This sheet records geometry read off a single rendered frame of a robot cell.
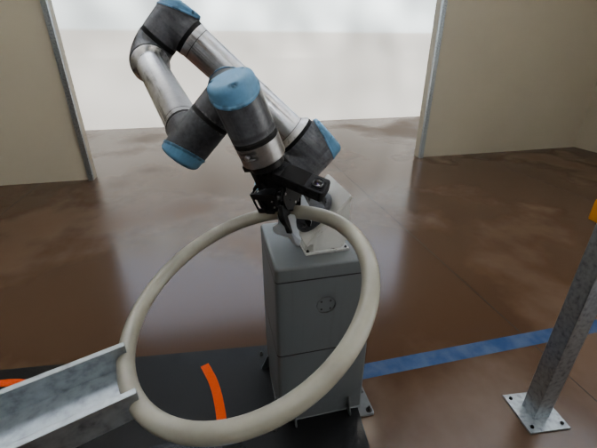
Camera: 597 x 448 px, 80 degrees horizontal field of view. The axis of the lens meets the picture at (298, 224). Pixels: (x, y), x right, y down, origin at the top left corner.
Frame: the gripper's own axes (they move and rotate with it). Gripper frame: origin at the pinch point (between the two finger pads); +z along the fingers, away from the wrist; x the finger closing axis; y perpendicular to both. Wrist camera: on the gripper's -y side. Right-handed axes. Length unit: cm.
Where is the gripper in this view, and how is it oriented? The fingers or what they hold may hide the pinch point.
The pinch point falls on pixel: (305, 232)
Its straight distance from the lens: 82.2
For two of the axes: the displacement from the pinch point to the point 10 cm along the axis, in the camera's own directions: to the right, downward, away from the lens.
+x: -4.1, 6.7, -6.2
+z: 3.2, 7.4, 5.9
